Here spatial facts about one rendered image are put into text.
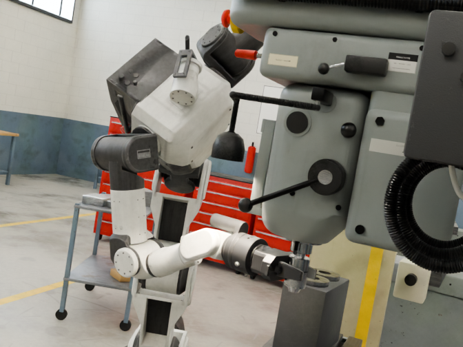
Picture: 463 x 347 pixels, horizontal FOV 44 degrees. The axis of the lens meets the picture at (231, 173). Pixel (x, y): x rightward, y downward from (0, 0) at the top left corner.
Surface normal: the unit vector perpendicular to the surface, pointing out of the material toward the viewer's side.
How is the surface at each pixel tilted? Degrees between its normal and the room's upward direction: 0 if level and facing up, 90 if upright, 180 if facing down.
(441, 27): 90
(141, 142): 83
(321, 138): 90
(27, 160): 90
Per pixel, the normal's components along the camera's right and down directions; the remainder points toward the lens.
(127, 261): -0.52, 0.11
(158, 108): 0.06, -0.47
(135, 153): 0.77, 0.04
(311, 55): -0.36, 0.01
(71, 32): 0.92, 0.18
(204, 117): 0.59, 0.08
